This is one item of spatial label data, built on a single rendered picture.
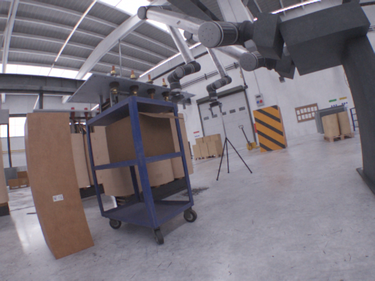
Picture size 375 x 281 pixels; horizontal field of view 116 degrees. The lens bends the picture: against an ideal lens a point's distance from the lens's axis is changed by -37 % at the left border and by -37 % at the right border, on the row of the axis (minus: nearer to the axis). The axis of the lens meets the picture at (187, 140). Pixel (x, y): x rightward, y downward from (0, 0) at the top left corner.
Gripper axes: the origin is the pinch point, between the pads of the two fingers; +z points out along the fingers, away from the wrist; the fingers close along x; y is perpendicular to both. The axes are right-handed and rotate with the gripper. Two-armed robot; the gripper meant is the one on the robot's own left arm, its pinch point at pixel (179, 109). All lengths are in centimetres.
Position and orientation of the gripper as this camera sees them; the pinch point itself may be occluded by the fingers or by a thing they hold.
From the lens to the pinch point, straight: 181.6
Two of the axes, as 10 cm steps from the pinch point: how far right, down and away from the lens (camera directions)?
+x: -7.5, 1.7, 6.4
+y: 6.4, -0.7, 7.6
